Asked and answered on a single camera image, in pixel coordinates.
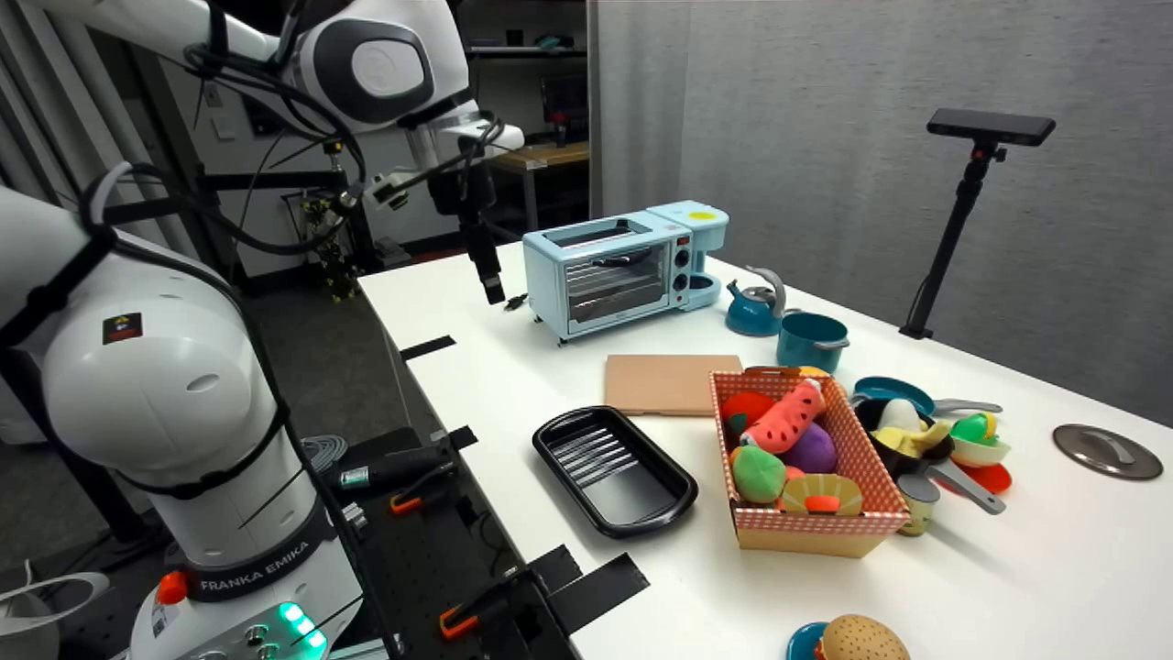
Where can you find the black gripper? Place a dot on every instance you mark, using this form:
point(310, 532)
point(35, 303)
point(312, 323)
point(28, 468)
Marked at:
point(463, 190)

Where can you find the purple eggplant plush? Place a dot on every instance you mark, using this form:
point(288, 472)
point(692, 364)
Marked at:
point(810, 449)

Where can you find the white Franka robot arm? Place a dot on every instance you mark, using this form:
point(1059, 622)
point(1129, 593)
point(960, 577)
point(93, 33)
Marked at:
point(159, 369)

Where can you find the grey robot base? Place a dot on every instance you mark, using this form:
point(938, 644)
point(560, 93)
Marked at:
point(244, 631)

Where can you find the red checkered cardboard basket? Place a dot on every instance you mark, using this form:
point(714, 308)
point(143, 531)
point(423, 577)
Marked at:
point(808, 532)

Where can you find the small black tape piece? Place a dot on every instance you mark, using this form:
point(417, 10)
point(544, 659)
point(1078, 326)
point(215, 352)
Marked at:
point(516, 303)

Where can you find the light blue toy toaster oven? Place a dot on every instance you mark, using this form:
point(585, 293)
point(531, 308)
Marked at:
point(608, 278)

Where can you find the wooden desk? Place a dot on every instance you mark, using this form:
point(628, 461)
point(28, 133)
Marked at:
point(552, 154)

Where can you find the black equipment stand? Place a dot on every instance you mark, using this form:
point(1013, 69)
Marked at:
point(324, 232)

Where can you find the brown cardboard sheet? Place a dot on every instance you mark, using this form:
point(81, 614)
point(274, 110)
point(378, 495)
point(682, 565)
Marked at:
point(666, 385)

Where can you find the black tool with green band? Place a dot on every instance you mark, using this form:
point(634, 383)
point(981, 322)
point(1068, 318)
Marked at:
point(389, 472)

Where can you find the dark shelf unit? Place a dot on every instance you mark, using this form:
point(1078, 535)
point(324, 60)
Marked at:
point(524, 51)

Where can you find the black plastic tray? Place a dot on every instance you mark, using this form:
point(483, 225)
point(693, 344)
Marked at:
point(608, 472)

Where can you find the orange black clamp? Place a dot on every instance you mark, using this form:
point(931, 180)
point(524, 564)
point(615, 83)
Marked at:
point(409, 505)
point(461, 626)

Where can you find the teal toy kettle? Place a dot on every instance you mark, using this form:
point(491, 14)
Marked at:
point(748, 318)

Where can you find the red tomato plush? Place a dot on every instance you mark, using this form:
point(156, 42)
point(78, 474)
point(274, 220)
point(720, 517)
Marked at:
point(745, 403)

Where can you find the teal toy pot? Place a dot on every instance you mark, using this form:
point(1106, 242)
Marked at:
point(808, 344)

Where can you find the green plush fruit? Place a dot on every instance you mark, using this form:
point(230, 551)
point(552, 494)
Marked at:
point(758, 478)

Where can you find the wide black tape strip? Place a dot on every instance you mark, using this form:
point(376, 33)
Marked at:
point(597, 593)

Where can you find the orange yellow plush toy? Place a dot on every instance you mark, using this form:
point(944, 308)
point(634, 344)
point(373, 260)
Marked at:
point(843, 495)

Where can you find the teal toy bowl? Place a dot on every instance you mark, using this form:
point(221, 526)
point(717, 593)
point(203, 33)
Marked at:
point(892, 397)

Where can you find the yellow toy banana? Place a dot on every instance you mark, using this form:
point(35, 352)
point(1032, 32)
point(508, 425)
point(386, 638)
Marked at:
point(910, 443)

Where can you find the black toy pan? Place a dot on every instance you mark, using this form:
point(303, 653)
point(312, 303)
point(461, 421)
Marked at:
point(902, 468)

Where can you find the small teal toy plate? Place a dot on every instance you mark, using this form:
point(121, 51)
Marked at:
point(800, 644)

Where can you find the green yellow toy corn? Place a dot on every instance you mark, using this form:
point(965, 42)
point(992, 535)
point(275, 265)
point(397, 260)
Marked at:
point(971, 430)

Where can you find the toy burger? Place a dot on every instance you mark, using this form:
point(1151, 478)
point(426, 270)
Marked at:
point(861, 638)

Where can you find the grey toy spatula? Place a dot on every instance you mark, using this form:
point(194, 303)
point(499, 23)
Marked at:
point(971, 494)

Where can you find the round metal table grommet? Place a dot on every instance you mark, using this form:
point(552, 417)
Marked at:
point(1106, 452)

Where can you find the black camera stand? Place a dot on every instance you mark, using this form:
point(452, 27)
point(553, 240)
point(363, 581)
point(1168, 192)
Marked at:
point(946, 242)

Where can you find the black stereo camera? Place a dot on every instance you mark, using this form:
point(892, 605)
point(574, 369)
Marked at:
point(992, 125)

